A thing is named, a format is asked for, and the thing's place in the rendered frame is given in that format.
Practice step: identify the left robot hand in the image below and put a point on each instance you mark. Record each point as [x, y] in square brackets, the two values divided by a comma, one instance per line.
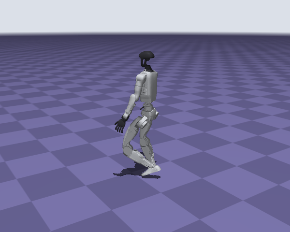
[121, 124]

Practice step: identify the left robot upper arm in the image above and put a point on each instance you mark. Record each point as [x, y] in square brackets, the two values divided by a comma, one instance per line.
[140, 80]

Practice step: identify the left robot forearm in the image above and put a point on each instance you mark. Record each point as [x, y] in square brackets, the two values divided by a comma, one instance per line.
[130, 106]

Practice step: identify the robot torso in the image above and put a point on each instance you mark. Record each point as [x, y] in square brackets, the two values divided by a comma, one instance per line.
[148, 94]

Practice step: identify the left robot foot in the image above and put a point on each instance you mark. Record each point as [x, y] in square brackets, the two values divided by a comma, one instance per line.
[156, 168]

